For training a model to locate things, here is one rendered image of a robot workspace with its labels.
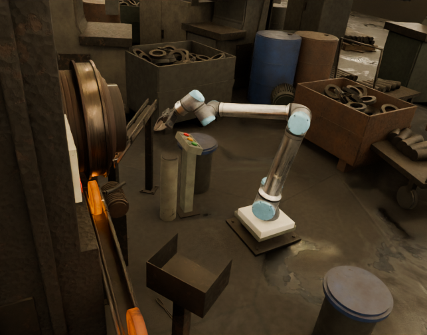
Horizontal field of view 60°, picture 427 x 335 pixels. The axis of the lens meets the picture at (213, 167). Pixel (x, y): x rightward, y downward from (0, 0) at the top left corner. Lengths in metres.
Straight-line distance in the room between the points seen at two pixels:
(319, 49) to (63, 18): 2.98
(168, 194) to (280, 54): 2.71
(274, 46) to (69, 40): 2.31
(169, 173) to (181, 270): 1.08
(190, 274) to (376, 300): 0.88
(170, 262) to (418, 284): 1.76
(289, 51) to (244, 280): 3.14
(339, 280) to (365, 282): 0.13
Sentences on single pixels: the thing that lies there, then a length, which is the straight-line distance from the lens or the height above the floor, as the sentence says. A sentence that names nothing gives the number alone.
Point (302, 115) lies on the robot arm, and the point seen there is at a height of 1.01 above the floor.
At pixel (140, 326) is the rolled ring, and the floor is 0.77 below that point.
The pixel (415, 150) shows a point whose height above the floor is 0.42.
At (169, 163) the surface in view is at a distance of 2.50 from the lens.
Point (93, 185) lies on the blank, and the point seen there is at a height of 0.81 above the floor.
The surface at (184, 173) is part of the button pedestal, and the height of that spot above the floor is 0.35.
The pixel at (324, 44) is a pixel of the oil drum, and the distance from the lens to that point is 5.08.
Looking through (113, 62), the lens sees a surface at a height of 0.62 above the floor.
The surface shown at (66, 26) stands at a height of 0.96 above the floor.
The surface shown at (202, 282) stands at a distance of 1.57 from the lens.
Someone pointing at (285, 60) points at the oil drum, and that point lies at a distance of 4.83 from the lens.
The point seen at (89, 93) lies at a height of 1.28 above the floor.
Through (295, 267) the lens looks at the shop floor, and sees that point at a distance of 2.59.
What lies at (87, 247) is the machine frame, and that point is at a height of 0.87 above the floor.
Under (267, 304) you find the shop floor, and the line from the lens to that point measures 2.33.
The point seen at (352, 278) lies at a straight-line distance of 2.01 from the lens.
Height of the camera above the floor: 1.76
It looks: 31 degrees down
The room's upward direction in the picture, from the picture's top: 6 degrees clockwise
